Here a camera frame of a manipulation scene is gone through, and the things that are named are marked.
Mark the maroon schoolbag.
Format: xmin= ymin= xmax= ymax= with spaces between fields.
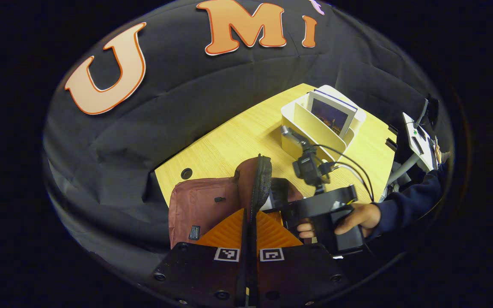
xmin=169 ymin=155 xmax=306 ymax=251

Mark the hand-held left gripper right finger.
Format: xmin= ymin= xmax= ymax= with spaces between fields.
xmin=249 ymin=209 xmax=350 ymax=308

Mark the cream white bookshelf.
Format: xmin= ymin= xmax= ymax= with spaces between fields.
xmin=281 ymin=85 xmax=367 ymax=162

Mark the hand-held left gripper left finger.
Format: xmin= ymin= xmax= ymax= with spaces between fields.
xmin=150 ymin=208 xmax=249 ymax=308

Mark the grey camera cable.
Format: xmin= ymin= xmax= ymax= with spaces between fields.
xmin=332 ymin=164 xmax=373 ymax=201

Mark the grey stand pole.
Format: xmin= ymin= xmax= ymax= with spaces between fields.
xmin=386 ymin=152 xmax=422 ymax=187

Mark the white device on stand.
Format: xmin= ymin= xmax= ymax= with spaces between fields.
xmin=402 ymin=112 xmax=440 ymax=172

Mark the black camera cable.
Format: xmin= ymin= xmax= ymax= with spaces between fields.
xmin=313 ymin=145 xmax=375 ymax=202

